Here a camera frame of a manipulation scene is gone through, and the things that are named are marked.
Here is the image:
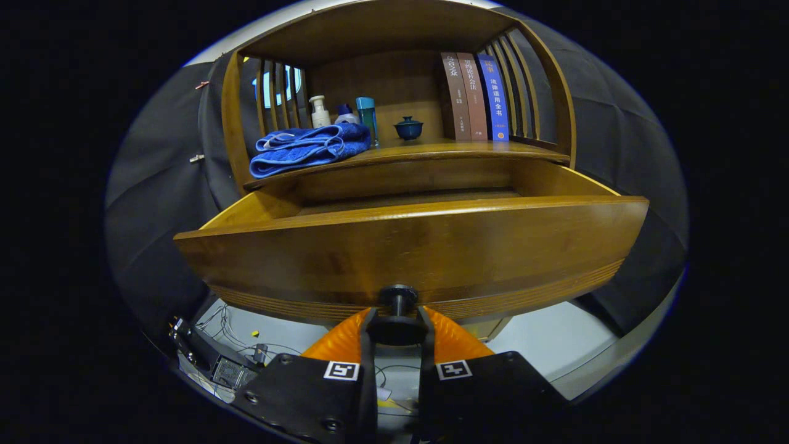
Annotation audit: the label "black electronic box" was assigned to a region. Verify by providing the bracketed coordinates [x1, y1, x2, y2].
[170, 318, 260, 390]

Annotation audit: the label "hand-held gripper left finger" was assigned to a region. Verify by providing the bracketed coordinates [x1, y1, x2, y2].
[237, 307, 378, 444]

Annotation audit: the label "dark brown book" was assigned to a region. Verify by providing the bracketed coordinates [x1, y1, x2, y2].
[440, 52, 472, 141]

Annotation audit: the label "reddish brown book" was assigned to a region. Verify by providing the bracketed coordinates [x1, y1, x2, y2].
[456, 52, 491, 141]

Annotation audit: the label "blue lidded teacup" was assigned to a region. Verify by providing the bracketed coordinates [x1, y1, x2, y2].
[394, 116, 425, 142]

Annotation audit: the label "blue folded towel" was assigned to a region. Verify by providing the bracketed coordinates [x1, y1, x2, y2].
[249, 122, 372, 179]

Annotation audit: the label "floor cables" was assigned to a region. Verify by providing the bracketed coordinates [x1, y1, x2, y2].
[194, 305, 303, 371]

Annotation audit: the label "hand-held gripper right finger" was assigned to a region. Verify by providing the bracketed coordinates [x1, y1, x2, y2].
[418, 306, 571, 443]

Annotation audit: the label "white pump bottle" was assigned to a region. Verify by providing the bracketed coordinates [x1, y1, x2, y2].
[308, 95, 332, 129]

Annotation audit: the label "wooden cabinet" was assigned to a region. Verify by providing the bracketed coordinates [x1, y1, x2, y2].
[221, 0, 577, 343]

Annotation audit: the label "blue book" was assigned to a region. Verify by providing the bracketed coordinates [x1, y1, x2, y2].
[476, 54, 510, 142]

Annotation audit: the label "teal clear bottle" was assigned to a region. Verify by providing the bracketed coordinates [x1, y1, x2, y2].
[356, 97, 380, 147]

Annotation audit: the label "wooden drawer with black knob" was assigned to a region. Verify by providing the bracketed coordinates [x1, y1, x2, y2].
[174, 157, 650, 346]

